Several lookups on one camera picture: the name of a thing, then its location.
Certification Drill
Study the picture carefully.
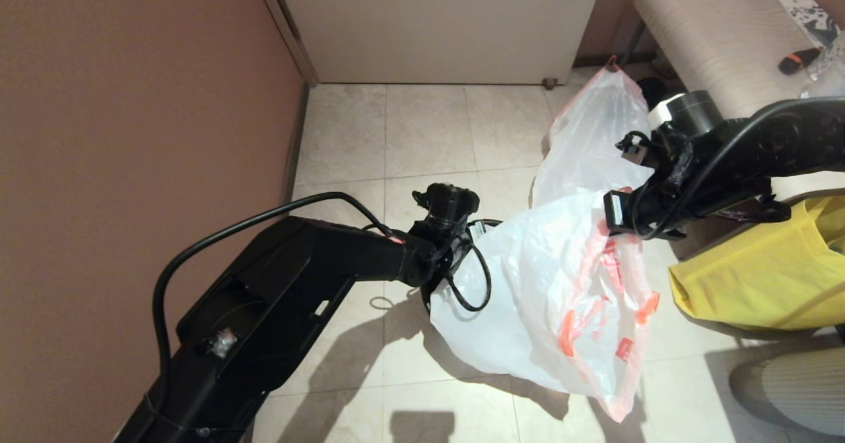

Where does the black and white brochure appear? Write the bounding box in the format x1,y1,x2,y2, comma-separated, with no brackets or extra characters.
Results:
777,0,845,49

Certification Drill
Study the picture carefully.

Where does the yellow bag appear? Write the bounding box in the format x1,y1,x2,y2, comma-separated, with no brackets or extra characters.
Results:
668,195,845,333

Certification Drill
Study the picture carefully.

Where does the black cable with plug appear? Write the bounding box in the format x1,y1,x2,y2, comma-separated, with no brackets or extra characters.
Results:
152,191,493,391

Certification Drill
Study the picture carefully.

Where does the thin black wrist camera cable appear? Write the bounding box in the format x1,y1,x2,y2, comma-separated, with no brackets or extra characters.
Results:
629,97,845,241

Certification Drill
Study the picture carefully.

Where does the black and orange remote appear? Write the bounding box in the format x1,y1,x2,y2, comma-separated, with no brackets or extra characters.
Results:
778,47,822,77

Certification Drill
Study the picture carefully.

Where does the white door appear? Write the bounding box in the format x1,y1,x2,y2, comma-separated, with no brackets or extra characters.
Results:
269,0,608,88

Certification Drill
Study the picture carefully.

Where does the grey ribbed rounded object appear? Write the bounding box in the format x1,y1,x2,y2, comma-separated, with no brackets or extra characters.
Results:
728,349,845,438

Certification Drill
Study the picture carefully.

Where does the black slipper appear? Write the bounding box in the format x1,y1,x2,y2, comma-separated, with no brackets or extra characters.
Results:
639,78,669,110

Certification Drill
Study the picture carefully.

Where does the translucent white trash bag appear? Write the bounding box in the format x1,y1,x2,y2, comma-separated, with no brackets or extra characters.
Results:
429,189,661,424

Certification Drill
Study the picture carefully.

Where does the used translucent orange-drawstring trash bag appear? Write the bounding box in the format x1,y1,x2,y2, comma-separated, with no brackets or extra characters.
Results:
531,57,656,207

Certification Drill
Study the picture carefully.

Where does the beige bench with metal legs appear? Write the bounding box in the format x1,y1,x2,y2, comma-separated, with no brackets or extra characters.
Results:
624,0,845,201

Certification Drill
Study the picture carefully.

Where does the beige door frame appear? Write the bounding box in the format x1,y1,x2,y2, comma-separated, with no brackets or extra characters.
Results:
250,0,321,89

